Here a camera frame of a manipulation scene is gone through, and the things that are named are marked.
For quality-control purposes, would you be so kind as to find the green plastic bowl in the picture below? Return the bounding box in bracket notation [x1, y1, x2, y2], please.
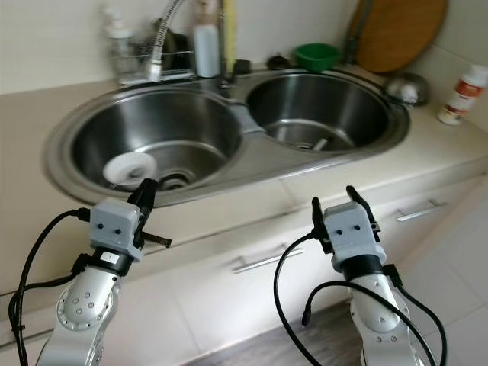
[292, 42, 342, 73]

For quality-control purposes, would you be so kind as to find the dark long utensil handle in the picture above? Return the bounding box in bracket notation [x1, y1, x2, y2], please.
[345, 0, 374, 66]

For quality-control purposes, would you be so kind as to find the tall yellow bottle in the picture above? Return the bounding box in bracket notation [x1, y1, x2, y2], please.
[220, 0, 237, 77]

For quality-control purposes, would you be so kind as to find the round wooden cutting board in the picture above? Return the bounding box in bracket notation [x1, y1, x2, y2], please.
[355, 0, 449, 75]

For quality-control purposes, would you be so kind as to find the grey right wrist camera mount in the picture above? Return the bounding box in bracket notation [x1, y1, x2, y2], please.
[322, 202, 386, 268]

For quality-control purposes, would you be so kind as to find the white bottle with red label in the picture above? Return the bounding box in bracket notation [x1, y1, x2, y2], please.
[437, 63, 488, 127]

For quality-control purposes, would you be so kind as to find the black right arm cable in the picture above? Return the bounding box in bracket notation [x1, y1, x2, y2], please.
[272, 233, 449, 366]

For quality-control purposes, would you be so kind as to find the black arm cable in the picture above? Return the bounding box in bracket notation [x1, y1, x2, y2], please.
[272, 233, 449, 366]
[8, 207, 94, 366]

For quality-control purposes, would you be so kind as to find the steel wire sink rack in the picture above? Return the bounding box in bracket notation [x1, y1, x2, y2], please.
[111, 47, 195, 85]

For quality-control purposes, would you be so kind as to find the steel bar cabinet handle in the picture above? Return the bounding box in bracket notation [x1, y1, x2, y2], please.
[4, 324, 66, 353]
[233, 244, 302, 275]
[396, 198, 449, 223]

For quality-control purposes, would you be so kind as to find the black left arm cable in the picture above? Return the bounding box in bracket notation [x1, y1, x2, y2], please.
[8, 207, 94, 366]

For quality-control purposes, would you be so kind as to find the plain white plastic bottle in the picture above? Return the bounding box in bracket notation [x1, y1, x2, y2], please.
[193, 4, 220, 79]

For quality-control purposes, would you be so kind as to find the small white dish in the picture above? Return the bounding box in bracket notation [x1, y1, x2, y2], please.
[103, 151, 157, 188]

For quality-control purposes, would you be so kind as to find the stainless steel double sink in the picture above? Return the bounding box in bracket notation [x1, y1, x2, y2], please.
[44, 67, 411, 208]

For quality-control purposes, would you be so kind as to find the clear pump dispenser bottle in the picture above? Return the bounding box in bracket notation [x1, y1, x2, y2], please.
[103, 6, 134, 83]

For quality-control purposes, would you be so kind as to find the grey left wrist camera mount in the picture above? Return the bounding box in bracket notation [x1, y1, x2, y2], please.
[89, 198, 144, 264]

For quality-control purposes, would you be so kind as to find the steel flexible kitchen faucet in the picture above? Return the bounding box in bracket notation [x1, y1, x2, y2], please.
[149, 0, 237, 88]

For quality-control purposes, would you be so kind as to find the white cabinet door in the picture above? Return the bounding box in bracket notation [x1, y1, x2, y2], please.
[145, 217, 352, 363]
[0, 294, 188, 366]
[374, 179, 488, 306]

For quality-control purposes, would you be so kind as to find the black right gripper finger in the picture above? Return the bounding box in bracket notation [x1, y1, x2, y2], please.
[345, 185, 380, 230]
[310, 196, 327, 245]

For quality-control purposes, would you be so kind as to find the black sink plug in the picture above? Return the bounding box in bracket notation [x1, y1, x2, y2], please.
[265, 53, 288, 71]

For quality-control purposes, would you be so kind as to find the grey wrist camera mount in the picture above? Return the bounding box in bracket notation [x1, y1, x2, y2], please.
[322, 202, 386, 268]
[89, 198, 144, 264]

